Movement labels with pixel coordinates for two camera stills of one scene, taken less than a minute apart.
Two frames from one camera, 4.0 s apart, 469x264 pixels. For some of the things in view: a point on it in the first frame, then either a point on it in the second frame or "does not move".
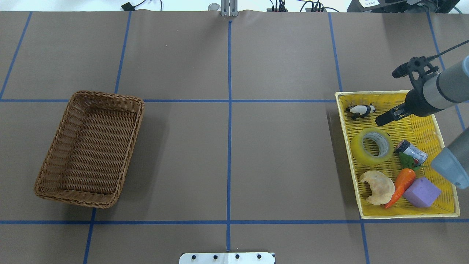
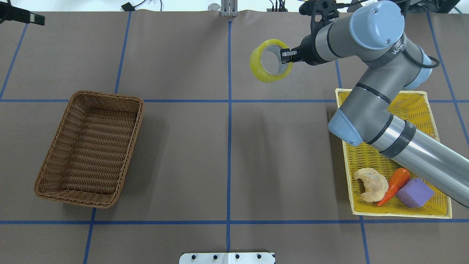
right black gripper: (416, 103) to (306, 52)
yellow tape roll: (384, 141) to (284, 69)
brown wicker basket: (88, 157) does not move
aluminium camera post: (229, 8) does not move
